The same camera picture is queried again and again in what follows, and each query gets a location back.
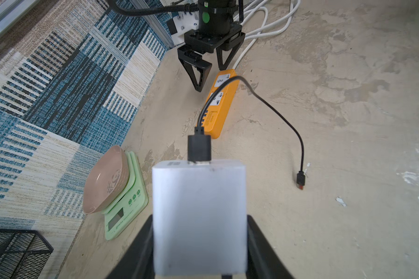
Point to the pink panda bowl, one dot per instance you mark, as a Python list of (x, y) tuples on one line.
[(106, 180)]

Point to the orange power strip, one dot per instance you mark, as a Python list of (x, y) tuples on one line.
[(215, 116)]

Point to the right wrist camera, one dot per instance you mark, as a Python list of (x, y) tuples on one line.
[(181, 23)]

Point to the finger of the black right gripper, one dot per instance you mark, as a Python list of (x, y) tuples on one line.
[(195, 66), (227, 50)]

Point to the white usb charger adapter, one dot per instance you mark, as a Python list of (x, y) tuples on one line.
[(199, 218)]

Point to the black mesh shelf rack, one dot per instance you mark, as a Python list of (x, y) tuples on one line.
[(23, 254)]

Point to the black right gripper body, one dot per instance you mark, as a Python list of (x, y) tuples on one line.
[(197, 41)]

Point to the green electronic scale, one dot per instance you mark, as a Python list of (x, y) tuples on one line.
[(128, 204)]

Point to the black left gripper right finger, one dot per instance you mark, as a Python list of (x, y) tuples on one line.
[(263, 262)]

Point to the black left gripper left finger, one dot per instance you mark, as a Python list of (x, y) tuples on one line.
[(138, 260)]

